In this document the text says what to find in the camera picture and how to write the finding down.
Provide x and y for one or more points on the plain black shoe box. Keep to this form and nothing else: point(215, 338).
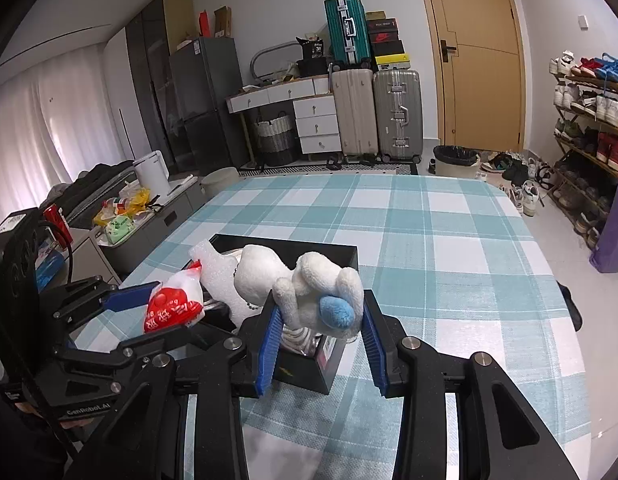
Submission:
point(388, 49)

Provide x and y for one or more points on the beige suitcase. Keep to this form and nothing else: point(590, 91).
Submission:
point(354, 110)

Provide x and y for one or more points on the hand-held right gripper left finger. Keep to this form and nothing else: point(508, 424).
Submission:
point(266, 355)

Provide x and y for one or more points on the wooden shoe rack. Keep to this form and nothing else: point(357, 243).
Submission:
point(569, 152)

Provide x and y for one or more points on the black glass cabinet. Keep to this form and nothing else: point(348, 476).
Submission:
point(149, 85)

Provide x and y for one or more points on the green plastic object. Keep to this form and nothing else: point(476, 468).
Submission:
point(120, 230)

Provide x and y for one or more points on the dark grey fridge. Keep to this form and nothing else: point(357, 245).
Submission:
point(209, 105)

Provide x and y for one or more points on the grey low cabinet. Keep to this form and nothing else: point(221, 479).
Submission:
point(159, 230)

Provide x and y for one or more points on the white drawer desk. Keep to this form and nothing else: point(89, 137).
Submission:
point(314, 125)

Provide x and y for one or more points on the pile of sneakers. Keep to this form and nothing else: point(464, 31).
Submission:
point(519, 180)

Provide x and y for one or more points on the brown carton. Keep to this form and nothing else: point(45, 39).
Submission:
point(223, 22)

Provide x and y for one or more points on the tan shoe box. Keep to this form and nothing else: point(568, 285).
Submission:
point(376, 15)

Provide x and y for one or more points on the red and white snack packet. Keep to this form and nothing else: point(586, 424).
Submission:
point(171, 305)

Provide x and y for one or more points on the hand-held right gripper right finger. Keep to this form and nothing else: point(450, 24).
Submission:
point(376, 350)

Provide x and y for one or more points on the white kettle appliance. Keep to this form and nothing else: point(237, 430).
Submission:
point(151, 172)

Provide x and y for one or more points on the wooden door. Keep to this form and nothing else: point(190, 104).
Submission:
point(479, 85)

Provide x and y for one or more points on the yellow plastic bag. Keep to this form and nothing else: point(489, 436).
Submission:
point(136, 200)

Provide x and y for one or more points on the black cardboard box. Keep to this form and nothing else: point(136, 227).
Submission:
point(301, 377)

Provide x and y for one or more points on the teal plaid tablecloth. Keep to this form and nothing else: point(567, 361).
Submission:
point(439, 260)

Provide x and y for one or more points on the blue box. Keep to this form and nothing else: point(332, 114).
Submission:
point(51, 267)

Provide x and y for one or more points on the silver curved frame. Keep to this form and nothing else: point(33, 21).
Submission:
point(269, 52)

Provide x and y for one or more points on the group of assorted shoes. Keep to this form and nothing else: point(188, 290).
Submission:
point(606, 105)

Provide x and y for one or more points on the red can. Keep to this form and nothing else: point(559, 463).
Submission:
point(56, 222)

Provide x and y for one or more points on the silver suitcase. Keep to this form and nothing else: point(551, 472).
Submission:
point(396, 115)

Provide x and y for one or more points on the white and blue plush toy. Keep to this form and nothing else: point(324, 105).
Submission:
point(309, 285)

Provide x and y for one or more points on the purple cloth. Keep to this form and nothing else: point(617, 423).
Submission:
point(611, 230)

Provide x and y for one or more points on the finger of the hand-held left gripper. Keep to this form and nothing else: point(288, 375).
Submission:
point(129, 297)
point(154, 340)

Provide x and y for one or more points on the white curtain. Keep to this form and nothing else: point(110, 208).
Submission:
point(49, 135)

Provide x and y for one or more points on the white round bin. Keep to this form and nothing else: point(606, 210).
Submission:
point(220, 182)

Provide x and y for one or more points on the woven laundry basket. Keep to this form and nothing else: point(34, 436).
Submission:
point(274, 140)

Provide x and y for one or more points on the black fabric bag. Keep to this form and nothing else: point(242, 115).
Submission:
point(99, 185)

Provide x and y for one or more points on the black shoe box red lettering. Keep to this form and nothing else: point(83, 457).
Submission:
point(381, 24)

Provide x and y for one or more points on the red carton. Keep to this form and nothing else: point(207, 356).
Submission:
point(203, 25)

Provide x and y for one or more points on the teal suitcase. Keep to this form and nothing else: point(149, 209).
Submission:
point(346, 30)

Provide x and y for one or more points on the person's left hand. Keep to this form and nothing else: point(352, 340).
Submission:
point(26, 407)

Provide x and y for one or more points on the black and yellow shoe box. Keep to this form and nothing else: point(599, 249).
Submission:
point(391, 62)

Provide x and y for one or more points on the black shoe box red logo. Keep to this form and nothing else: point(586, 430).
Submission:
point(384, 36)

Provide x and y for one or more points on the trash bin with black bag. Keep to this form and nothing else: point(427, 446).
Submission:
point(456, 162)

